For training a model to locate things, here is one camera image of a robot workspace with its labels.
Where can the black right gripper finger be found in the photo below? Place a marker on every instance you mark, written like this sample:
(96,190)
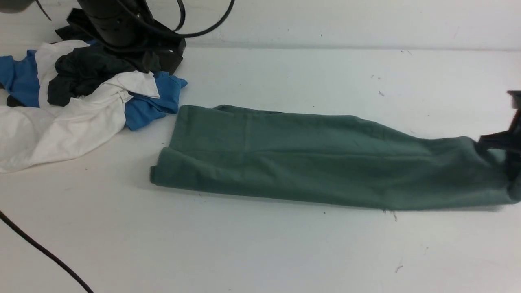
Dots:
(506,140)
(513,165)

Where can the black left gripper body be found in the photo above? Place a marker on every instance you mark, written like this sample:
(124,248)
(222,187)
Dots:
(126,28)

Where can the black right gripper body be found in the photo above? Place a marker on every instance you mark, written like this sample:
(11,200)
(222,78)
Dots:
(514,131)

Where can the green long-sleeve top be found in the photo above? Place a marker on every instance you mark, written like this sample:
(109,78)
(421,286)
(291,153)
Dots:
(339,160)

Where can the black cloth garment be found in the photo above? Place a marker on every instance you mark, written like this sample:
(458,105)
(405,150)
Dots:
(58,72)

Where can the blue cloth garment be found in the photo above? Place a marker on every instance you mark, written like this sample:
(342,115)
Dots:
(150,101)

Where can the white cloth garment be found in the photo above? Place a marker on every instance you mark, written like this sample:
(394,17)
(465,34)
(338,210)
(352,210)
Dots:
(30,136)

